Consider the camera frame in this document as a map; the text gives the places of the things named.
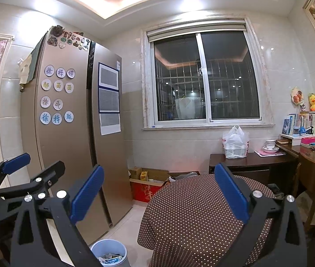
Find white sliding window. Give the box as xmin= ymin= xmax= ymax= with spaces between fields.
xmin=141 ymin=15 xmax=274 ymax=129

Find red cardboard box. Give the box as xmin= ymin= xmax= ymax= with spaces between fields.
xmin=129 ymin=167 xmax=170 ymax=202

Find brown polka-dot tablecloth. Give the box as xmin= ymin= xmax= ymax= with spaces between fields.
xmin=137 ymin=174 xmax=277 ymax=267

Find yellow duck plush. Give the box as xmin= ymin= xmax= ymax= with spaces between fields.
xmin=308 ymin=93 xmax=315 ymax=111

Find wooden chair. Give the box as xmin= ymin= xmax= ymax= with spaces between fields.
xmin=293 ymin=153 xmax=315 ymax=233

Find row of books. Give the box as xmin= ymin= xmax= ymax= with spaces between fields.
xmin=282 ymin=111 xmax=315 ymax=136

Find brown cardboard box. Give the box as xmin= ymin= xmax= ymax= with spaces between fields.
xmin=168 ymin=171 xmax=200 ymax=183

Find light blue trash bin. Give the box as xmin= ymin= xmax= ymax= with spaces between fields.
xmin=91 ymin=239 xmax=130 ymax=267

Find white plastic bag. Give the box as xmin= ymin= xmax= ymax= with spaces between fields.
xmin=222 ymin=125 xmax=249 ymax=159

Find stacked white bowls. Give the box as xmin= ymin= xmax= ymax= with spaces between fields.
xmin=262 ymin=140 xmax=279 ymax=154

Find papers on fridge door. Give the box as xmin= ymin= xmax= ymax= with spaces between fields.
xmin=98 ymin=63 xmax=121 ymax=136

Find trash pile in bin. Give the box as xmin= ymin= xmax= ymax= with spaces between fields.
xmin=98 ymin=253 xmax=123 ymax=266

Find dark wooden desk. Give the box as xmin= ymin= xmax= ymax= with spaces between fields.
xmin=208 ymin=144 xmax=315 ymax=184

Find gold double-door refrigerator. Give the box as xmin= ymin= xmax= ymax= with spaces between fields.
xmin=20 ymin=25 xmax=132 ymax=244

